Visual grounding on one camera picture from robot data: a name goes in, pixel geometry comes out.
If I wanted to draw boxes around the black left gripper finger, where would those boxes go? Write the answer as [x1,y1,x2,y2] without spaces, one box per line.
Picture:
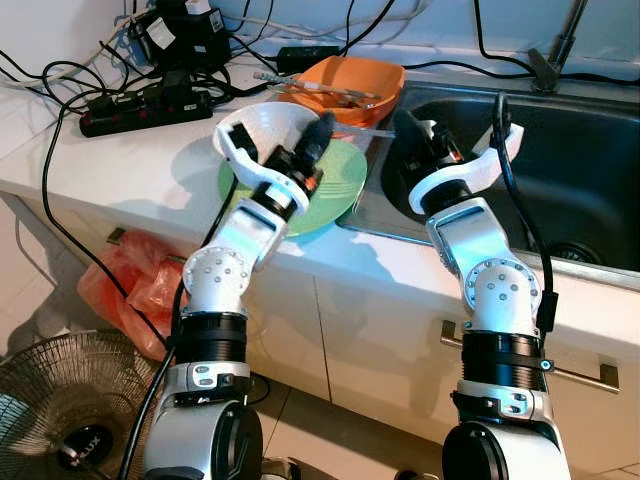
[298,110,338,169]

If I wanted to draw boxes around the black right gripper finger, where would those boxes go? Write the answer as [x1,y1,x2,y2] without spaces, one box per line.
[390,103,429,153]

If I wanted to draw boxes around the white bowl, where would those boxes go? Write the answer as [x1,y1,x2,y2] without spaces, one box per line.
[222,100,326,171]

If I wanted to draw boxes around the green plate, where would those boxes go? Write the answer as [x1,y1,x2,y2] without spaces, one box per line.
[217,138,370,239]

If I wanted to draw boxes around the white kitchen cabinet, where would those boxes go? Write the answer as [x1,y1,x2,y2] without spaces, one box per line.
[0,190,640,480]

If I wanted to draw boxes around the long light utensil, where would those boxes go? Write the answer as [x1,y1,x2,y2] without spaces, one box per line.
[252,70,383,103]

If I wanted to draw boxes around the orange bowl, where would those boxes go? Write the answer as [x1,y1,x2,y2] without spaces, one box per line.
[275,55,407,129]

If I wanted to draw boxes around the black power brick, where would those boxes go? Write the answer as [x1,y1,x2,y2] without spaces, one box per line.
[276,45,342,73]

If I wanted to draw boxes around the dark metal faucet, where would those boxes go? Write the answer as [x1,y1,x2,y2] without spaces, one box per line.
[527,0,593,96]

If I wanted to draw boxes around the stainless steel sink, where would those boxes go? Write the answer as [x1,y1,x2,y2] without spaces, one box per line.
[335,80,640,293]

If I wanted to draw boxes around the black power strip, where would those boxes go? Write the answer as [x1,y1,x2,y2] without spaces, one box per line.
[79,84,214,139]

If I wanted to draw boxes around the black charger box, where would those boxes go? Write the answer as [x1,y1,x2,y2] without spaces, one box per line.
[133,0,234,77]

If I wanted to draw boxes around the round sink drain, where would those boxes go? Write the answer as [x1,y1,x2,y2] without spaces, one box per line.
[553,240,603,267]

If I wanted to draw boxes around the orange plastic bag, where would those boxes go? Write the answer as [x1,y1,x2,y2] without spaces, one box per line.
[77,228,188,363]

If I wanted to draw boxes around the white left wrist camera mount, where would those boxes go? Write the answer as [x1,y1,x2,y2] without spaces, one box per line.
[213,118,309,213]

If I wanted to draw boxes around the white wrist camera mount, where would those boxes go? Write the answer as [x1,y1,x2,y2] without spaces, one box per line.
[408,120,527,214]
[213,118,309,213]

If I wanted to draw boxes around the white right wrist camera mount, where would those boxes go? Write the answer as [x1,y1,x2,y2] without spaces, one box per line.
[408,120,527,214]

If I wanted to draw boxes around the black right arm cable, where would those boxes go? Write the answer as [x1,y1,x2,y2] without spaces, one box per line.
[493,92,556,336]

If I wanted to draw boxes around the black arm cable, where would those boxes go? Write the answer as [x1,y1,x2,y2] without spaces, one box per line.
[118,180,236,480]
[493,92,556,336]

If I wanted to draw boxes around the black wall cable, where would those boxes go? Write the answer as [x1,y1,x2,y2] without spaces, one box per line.
[473,0,546,76]

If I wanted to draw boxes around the black power strip cord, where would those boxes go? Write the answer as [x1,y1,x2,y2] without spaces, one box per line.
[40,60,176,351]

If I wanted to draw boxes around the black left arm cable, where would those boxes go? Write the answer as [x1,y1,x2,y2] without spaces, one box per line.
[118,180,236,480]

